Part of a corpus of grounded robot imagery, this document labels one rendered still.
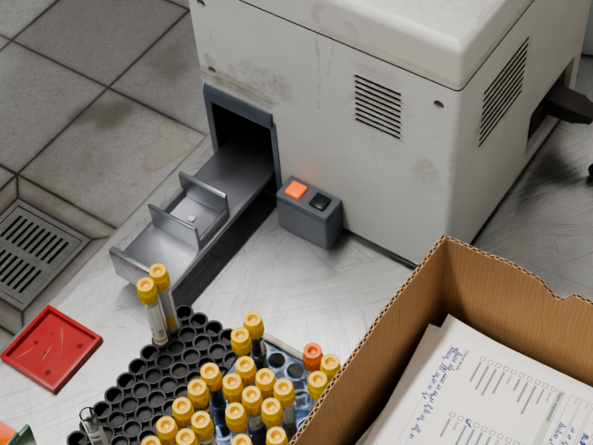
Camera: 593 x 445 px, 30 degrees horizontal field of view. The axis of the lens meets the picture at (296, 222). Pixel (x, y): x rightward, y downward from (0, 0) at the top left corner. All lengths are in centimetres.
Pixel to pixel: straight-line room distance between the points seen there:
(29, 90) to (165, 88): 31
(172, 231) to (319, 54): 24
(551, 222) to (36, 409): 52
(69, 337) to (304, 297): 22
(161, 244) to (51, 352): 14
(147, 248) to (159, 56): 156
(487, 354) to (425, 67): 25
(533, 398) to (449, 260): 13
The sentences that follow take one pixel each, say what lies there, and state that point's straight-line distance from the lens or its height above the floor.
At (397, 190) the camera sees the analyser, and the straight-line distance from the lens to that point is 100.
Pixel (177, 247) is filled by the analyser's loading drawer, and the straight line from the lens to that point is 105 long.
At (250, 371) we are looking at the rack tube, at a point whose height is 99.
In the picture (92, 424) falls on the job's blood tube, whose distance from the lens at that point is 90.
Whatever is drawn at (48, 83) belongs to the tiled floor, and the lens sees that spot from 259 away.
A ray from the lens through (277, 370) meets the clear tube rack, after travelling 93.
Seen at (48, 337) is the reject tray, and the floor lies 88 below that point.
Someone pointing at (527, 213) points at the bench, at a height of 87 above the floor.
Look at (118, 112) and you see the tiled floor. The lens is 248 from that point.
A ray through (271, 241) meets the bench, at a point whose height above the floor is 87.
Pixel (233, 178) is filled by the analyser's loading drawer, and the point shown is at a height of 92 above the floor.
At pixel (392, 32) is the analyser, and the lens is 87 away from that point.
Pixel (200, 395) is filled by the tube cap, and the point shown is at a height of 99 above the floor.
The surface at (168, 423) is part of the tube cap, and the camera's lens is 87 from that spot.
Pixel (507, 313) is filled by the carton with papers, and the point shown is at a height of 96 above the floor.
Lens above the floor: 175
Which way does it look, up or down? 52 degrees down
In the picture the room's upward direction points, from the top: 6 degrees counter-clockwise
